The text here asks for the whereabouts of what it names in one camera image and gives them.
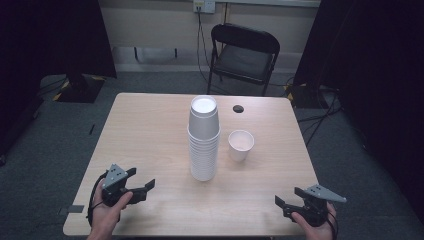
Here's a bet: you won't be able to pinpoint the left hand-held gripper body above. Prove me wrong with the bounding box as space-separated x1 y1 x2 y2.
99 163 141 208

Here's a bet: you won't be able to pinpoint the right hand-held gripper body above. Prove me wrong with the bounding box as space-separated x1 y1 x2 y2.
293 183 348 228

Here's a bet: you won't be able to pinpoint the stack of white cups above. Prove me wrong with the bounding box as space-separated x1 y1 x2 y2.
187 95 221 183

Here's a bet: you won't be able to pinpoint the single white paper cup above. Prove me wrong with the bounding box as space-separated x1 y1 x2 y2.
227 129 256 164

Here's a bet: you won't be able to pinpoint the person's right hand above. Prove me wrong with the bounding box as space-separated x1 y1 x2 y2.
290 201 338 240

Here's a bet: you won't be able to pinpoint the person's left hand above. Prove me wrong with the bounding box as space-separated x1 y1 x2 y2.
88 188 134 238

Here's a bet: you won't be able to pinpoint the grey tape strip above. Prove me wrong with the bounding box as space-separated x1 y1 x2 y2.
58 204 86 216

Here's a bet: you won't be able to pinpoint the black stand base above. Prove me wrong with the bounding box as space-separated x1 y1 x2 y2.
52 73 106 104
285 82 323 110

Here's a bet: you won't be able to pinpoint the black folding chair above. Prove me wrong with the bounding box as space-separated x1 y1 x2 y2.
207 22 281 97

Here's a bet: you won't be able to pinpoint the black curtain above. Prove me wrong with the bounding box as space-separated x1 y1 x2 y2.
0 0 118 158
293 0 424 223

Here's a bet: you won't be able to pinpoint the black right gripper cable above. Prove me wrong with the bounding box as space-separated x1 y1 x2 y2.
326 213 340 240

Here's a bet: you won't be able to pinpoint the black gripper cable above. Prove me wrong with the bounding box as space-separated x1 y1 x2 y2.
86 171 110 228
326 213 340 240

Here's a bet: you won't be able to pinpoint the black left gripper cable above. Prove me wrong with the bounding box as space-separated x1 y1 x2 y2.
86 171 110 228

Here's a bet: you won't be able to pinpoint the black floor cables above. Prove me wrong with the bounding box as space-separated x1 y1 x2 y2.
296 88 344 148

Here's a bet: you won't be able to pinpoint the black wall socket cable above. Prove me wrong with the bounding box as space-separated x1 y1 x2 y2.
196 11 214 86

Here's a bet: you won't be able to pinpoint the white wall socket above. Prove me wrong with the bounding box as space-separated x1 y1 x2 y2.
193 0 216 15

